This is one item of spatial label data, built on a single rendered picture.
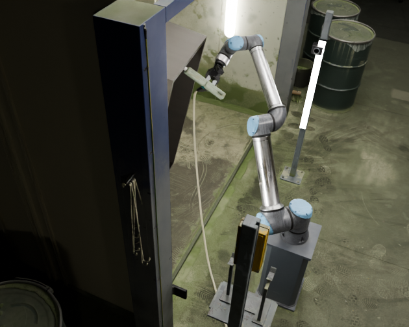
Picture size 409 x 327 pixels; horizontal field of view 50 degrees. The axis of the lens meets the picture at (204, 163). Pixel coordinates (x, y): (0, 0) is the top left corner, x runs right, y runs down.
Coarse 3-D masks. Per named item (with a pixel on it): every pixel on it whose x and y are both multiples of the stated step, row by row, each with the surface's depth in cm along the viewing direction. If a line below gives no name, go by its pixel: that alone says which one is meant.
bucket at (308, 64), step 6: (300, 60) 550; (306, 60) 547; (306, 66) 551; (300, 72) 531; (306, 72) 531; (300, 78) 537; (306, 78) 539; (294, 84) 547; (300, 84) 544; (306, 84) 551
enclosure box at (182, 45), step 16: (176, 32) 276; (192, 32) 281; (176, 48) 263; (192, 48) 267; (176, 64) 251; (192, 64) 299; (176, 80) 312; (192, 80) 307; (176, 96) 320; (176, 112) 330; (176, 128) 340; (176, 144) 350
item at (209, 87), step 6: (186, 72) 276; (192, 72) 277; (192, 78) 279; (198, 78) 279; (204, 78) 281; (204, 84) 281; (210, 84) 282; (198, 90) 299; (204, 90) 291; (210, 90) 283; (216, 90) 284; (216, 96) 287; (222, 96) 286
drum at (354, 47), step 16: (336, 48) 462; (352, 48) 457; (368, 48) 465; (336, 64) 473; (352, 64) 470; (320, 80) 496; (336, 80) 484; (352, 80) 485; (320, 96) 506; (336, 96) 497; (352, 96) 503
